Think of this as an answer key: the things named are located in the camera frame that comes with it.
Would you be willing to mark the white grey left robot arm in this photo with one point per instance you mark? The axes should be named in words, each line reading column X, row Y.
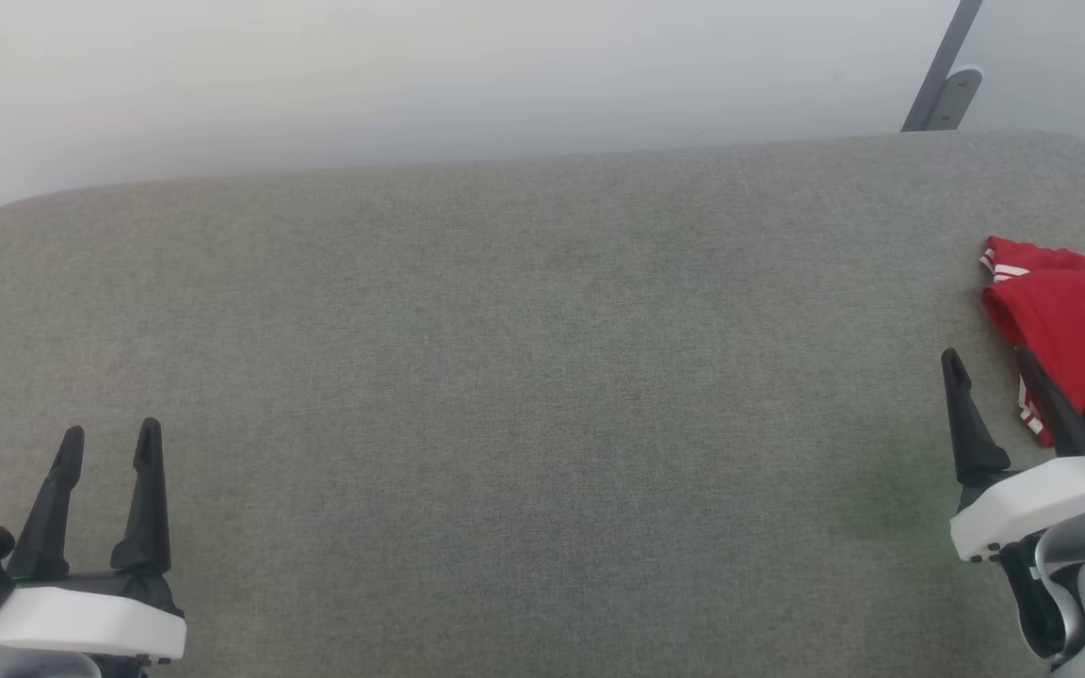
column 43, row 664

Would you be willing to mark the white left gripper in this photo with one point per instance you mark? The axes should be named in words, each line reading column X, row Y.
column 81, row 617

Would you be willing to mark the grey fabric sofa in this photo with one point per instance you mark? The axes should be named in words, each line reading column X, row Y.
column 505, row 424

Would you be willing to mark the grey metal pole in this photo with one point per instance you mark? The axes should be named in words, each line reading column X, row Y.
column 943, row 56

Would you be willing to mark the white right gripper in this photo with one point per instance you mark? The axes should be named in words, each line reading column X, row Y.
column 1032, row 504

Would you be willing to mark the grey metal bracket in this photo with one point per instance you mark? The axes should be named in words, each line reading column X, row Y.
column 957, row 99

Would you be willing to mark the red and white jersey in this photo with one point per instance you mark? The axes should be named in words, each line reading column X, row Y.
column 1084, row 320

